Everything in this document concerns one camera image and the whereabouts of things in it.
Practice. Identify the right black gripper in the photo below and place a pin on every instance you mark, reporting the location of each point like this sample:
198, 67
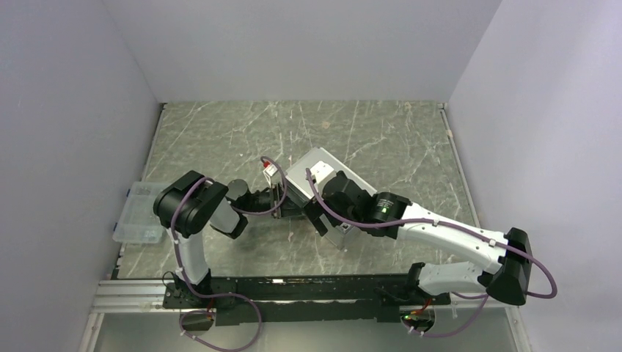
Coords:
315, 211

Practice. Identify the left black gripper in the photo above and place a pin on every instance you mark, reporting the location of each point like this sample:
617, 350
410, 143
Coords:
288, 208

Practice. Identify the grey metal medicine case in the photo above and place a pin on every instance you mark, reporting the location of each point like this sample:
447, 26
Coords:
322, 165

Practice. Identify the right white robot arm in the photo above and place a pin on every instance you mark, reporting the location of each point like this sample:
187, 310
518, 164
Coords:
497, 264

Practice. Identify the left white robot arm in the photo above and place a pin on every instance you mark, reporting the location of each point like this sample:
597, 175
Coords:
194, 201

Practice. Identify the clear plastic storage box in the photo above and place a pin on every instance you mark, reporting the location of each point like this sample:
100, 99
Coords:
137, 223

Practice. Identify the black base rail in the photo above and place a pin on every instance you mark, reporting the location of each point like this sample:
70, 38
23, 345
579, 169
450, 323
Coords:
275, 299

